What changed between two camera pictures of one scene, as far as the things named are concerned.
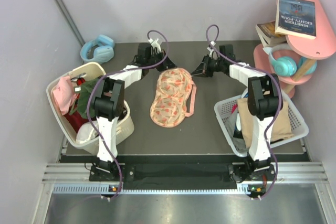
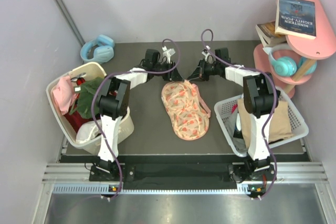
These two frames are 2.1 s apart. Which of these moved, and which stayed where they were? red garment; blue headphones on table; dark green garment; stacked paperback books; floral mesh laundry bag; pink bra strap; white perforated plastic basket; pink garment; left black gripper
Moved: pink bra strap; left black gripper; floral mesh laundry bag
Stayed: white perforated plastic basket; blue headphones on table; red garment; stacked paperback books; dark green garment; pink garment
